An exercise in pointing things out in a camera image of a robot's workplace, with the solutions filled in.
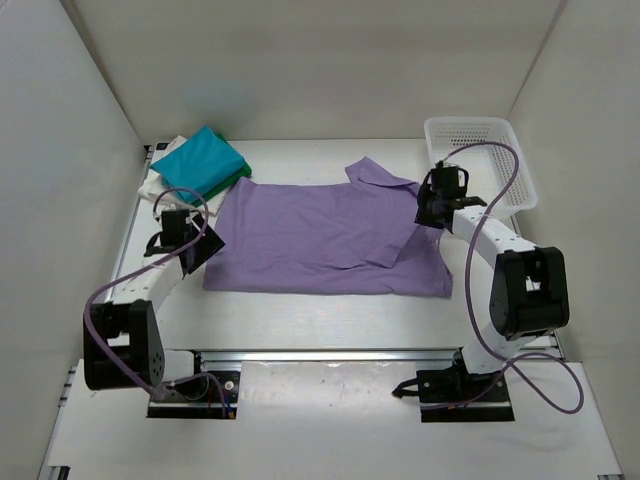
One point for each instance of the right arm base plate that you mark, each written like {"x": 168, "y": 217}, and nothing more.
{"x": 453, "y": 395}

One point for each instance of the white plastic basket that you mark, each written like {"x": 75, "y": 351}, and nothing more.
{"x": 488, "y": 149}

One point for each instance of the teal folded t shirt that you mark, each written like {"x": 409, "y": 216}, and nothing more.
{"x": 173, "y": 171}

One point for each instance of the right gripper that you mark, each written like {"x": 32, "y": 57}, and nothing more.
{"x": 421, "y": 217}

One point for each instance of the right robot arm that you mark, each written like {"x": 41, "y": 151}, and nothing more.
{"x": 528, "y": 296}

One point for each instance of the purple t shirt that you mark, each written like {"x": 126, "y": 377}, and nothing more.
{"x": 352, "y": 238}

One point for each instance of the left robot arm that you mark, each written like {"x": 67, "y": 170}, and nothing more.
{"x": 122, "y": 345}

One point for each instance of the white folded t shirt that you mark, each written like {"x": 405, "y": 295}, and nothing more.
{"x": 153, "y": 184}

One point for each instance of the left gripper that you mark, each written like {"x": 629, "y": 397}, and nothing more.
{"x": 211, "y": 244}

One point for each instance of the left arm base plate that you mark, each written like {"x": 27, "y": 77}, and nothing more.
{"x": 199, "y": 385}

